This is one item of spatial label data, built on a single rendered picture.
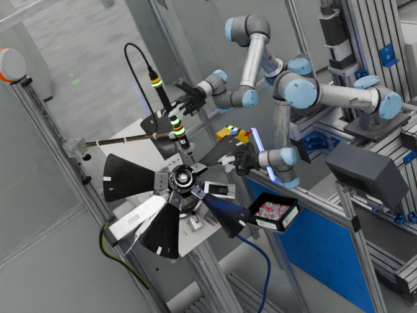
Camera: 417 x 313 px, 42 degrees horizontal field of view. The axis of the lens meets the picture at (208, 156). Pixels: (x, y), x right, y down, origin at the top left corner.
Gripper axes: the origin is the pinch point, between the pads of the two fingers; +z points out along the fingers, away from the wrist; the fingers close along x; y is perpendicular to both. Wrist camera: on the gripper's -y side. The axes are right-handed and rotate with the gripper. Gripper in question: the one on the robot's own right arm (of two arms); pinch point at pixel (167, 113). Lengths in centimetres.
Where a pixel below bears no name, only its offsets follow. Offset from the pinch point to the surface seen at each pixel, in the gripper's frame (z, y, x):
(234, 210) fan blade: -1, 53, -16
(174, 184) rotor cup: 13.9, 28.2, -2.9
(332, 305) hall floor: -33, 150, -19
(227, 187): -10, 49, -4
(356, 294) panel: -31, 126, -43
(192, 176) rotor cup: 4.8, 30.1, -5.1
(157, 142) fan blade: 2.0, 17.3, 16.6
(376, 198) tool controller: -20, 40, -83
